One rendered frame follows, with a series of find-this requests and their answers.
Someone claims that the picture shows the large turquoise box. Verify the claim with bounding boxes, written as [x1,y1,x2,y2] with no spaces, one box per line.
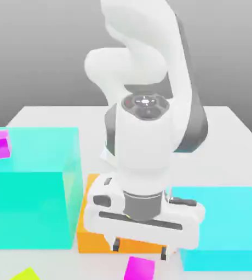
[0,126,84,250]

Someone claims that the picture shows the large cyan box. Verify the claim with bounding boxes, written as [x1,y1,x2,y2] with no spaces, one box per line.
[169,186,252,272]

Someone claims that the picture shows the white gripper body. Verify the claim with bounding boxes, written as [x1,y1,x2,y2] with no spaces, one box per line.
[83,202,206,250]

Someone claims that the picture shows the small yellow cube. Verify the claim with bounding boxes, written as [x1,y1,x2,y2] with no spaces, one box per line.
[9,266,41,280]

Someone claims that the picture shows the large orange box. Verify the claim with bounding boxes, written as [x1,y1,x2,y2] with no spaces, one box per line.
[76,173,177,254]

